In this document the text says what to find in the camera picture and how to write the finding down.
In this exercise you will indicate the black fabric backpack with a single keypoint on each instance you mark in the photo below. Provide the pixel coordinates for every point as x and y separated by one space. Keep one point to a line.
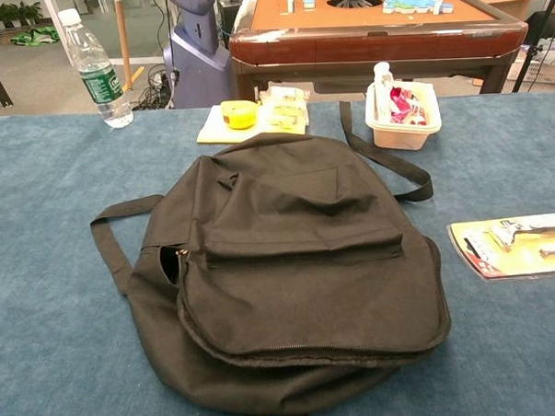
308 285

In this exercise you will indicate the pale yellow flat pad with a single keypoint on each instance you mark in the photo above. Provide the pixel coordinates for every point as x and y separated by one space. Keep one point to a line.
214 132

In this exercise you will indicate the stack of yellow clear packets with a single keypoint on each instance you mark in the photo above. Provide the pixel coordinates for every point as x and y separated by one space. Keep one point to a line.
286 107

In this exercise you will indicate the yellow tape measure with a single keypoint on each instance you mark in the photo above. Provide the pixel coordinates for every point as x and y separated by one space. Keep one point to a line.
239 114

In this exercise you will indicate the white plastic tub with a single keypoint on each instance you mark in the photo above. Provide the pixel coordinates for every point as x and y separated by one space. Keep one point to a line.
401 138

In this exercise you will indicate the small white bottle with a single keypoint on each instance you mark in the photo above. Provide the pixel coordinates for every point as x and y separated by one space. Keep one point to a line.
383 88

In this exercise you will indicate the pink red sachets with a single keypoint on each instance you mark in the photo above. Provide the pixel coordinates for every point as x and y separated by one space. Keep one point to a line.
406 108

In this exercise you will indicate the brown mahjong table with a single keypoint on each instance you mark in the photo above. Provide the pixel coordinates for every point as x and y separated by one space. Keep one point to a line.
344 46

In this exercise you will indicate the clear water bottle green label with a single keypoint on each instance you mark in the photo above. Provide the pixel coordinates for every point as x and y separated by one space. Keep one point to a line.
99 82

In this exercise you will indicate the wooden pole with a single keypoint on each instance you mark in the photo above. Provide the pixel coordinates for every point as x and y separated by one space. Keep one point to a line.
123 39

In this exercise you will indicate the yellow blister pack with tool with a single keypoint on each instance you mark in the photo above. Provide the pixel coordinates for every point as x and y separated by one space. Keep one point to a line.
514 253

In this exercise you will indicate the green cloth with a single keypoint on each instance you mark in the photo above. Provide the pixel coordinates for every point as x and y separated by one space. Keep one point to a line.
32 36

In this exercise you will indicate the white plastic basket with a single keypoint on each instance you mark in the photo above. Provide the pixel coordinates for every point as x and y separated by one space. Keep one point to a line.
548 69

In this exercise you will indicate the black tripod stand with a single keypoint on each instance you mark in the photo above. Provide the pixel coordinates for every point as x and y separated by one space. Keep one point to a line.
535 45

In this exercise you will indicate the row of potted plants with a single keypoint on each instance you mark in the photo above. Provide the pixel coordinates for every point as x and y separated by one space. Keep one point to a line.
6 15

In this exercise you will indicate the blue purple robot pedestal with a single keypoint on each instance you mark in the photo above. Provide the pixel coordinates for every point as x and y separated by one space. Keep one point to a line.
197 59

